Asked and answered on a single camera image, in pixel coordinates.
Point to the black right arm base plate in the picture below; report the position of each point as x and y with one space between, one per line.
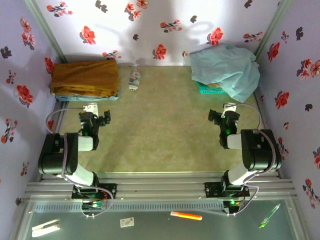
212 190

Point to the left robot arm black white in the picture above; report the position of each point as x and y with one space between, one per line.
57 155

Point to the teal plastic basket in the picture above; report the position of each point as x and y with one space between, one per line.
212 91

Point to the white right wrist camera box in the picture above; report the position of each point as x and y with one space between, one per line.
230 109

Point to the aluminium corner post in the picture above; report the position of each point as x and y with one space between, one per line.
46 30
271 27

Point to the aluminium rail frame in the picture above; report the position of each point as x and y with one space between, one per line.
160 186

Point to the light blue satin trousers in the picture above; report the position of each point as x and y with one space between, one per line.
225 67

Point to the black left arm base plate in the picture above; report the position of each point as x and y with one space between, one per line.
110 191

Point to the folded brown trousers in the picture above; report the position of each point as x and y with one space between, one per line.
85 77

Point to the orange marker pen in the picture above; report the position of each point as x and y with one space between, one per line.
186 215

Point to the beige trousers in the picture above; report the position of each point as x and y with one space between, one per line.
215 85

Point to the green pen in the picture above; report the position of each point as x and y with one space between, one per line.
269 216

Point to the white card red print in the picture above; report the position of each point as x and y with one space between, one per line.
127 222

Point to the white flat hand tool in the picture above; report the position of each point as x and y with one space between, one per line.
46 228

